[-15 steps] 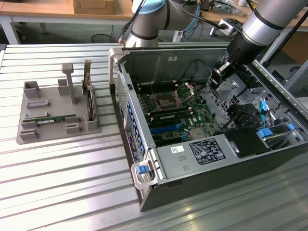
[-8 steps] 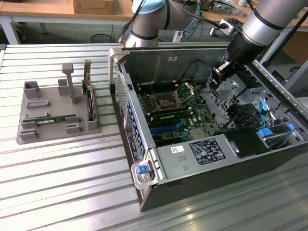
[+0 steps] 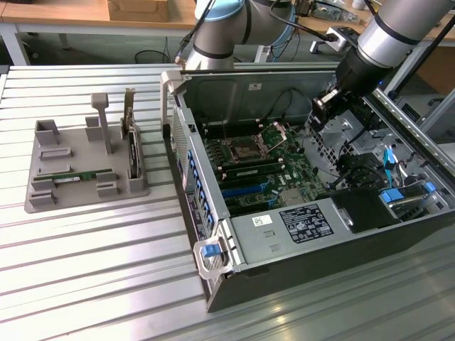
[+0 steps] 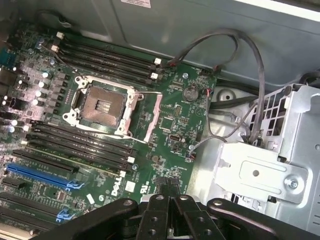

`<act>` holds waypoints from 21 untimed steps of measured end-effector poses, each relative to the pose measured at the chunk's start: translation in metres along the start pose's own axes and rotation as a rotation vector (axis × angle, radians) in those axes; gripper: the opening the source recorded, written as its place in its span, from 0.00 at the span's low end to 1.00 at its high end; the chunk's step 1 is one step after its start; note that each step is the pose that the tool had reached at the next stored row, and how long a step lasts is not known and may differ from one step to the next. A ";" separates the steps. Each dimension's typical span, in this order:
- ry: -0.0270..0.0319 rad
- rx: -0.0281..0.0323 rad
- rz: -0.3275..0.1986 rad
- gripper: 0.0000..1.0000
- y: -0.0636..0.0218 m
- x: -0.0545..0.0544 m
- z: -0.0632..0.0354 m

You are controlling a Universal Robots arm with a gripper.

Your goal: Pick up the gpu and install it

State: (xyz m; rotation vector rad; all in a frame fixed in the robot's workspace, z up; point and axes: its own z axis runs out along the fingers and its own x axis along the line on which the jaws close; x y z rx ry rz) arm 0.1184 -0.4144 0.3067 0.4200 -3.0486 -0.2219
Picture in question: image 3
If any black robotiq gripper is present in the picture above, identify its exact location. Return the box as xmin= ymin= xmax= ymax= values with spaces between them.
xmin=311 ymin=48 xmax=388 ymax=132

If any green RAM stick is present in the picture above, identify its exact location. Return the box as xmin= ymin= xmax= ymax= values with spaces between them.
xmin=35 ymin=169 xmax=112 ymax=183
xmin=225 ymin=165 xmax=282 ymax=179

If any cluttered wooden desk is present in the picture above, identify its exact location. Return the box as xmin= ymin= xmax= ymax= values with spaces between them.
xmin=296 ymin=0 xmax=455 ymax=54

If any perforated metal disk bay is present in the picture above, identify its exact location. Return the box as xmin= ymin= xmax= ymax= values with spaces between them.
xmin=304 ymin=102 xmax=378 ymax=171

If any large brown box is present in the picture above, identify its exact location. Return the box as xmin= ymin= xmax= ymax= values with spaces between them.
xmin=416 ymin=46 xmax=455 ymax=95

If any grey metal cabinet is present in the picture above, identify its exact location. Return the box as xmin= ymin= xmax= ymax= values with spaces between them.
xmin=394 ymin=88 xmax=455 ymax=143

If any black cooling fan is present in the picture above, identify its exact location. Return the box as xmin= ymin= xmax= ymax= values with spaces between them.
xmin=336 ymin=152 xmax=388 ymax=189

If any black stand pole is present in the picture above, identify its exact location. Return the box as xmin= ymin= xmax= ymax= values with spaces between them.
xmin=387 ymin=16 xmax=455 ymax=100

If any metal socket cover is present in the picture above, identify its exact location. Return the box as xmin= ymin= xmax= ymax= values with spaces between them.
xmin=257 ymin=121 xmax=291 ymax=148

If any green motherboard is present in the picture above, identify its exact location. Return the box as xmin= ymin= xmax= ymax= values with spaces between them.
xmin=202 ymin=122 xmax=328 ymax=217

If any black plastic fan shroud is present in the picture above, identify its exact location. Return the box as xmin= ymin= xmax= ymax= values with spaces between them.
xmin=316 ymin=186 xmax=402 ymax=234

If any black RAM slot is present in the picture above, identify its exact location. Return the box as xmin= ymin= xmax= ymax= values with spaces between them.
xmin=201 ymin=120 xmax=262 ymax=134
xmin=204 ymin=126 xmax=264 ymax=140
xmin=217 ymin=156 xmax=282 ymax=171

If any CPU socket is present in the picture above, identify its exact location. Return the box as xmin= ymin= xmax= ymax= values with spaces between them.
xmin=223 ymin=136 xmax=266 ymax=164

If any silver chipset heatsink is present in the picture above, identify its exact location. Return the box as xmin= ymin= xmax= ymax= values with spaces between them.
xmin=280 ymin=188 xmax=303 ymax=207

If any blue expansion slot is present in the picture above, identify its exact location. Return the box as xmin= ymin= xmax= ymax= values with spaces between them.
xmin=222 ymin=183 xmax=273 ymax=200

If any black expansion slot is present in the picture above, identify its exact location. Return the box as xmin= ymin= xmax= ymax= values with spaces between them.
xmin=225 ymin=197 xmax=272 ymax=211

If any grey power supply unit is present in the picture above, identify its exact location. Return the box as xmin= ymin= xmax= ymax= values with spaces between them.
xmin=230 ymin=197 xmax=353 ymax=267

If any open grey PC case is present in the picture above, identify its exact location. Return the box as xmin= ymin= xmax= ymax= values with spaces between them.
xmin=159 ymin=63 xmax=455 ymax=314

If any cardboard box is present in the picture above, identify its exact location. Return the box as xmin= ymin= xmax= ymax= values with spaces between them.
xmin=107 ymin=0 xmax=170 ymax=21

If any grey plastic parts rack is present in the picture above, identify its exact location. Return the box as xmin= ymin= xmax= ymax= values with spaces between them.
xmin=23 ymin=92 xmax=151 ymax=215

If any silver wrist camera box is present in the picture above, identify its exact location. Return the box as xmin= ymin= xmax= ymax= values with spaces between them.
xmin=326 ymin=26 xmax=360 ymax=53

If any black camera cable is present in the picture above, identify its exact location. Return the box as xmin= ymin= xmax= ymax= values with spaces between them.
xmin=269 ymin=0 xmax=338 ymax=43

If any black looped wire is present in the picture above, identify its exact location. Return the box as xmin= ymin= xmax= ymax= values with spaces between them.
xmin=280 ymin=88 xmax=314 ymax=121

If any light blue disk wire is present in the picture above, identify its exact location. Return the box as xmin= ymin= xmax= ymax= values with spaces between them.
xmin=383 ymin=148 xmax=396 ymax=189

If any blue drive caddy handle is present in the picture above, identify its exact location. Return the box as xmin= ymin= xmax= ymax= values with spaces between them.
xmin=378 ymin=188 xmax=405 ymax=206

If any cable with metal connector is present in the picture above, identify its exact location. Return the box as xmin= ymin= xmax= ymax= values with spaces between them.
xmin=175 ymin=19 xmax=200 ymax=67

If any black floor cable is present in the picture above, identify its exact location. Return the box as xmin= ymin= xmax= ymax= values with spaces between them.
xmin=134 ymin=49 xmax=168 ymax=65

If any graphics card with metal bracket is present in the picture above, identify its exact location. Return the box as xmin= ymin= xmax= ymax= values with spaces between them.
xmin=119 ymin=87 xmax=143 ymax=178

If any wooden desk white frame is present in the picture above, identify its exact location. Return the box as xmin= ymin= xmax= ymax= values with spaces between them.
xmin=0 ymin=0 xmax=200 ymax=67

